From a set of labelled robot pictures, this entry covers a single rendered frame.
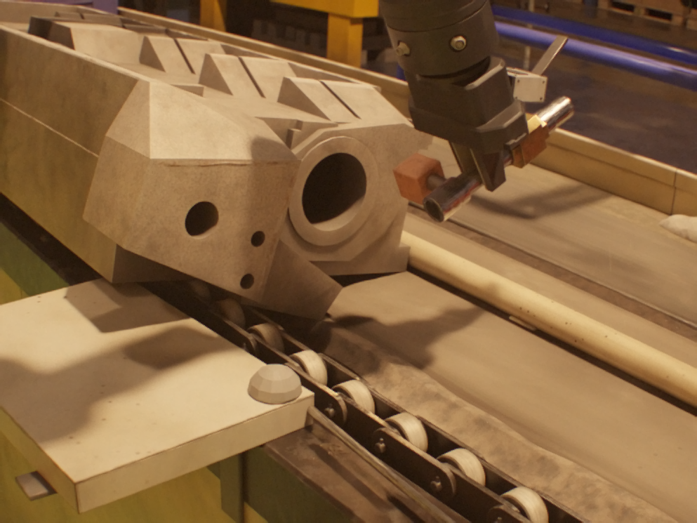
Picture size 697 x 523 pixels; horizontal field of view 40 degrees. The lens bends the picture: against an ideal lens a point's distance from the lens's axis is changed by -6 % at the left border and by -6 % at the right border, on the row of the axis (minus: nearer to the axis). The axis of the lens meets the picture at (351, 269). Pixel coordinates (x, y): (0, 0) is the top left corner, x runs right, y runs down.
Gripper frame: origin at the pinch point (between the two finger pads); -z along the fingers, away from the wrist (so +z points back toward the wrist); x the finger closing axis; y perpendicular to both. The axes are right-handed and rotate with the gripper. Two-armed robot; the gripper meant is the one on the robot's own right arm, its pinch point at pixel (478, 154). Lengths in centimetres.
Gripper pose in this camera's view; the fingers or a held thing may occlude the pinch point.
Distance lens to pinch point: 89.9
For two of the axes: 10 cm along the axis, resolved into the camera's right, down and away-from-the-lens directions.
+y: -7.3, 5.7, -3.7
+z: -2.9, -7.5, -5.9
